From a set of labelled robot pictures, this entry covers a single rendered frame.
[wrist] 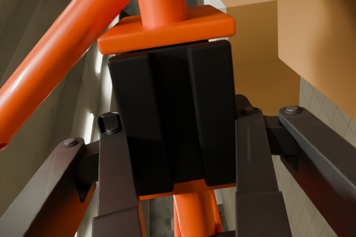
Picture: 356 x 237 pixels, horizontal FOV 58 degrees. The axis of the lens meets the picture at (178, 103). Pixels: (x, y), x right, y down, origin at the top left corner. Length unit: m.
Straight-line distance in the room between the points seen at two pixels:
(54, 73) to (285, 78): 1.54
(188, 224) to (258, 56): 1.42
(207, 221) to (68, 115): 7.08
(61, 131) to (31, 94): 6.79
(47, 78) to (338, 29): 0.21
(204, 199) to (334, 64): 0.16
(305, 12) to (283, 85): 1.37
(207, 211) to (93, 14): 0.12
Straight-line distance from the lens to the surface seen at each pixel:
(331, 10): 0.29
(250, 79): 1.62
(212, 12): 0.17
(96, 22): 0.17
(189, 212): 0.19
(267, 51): 1.59
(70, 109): 7.36
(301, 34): 0.35
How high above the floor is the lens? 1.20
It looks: 1 degrees up
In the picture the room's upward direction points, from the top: 98 degrees counter-clockwise
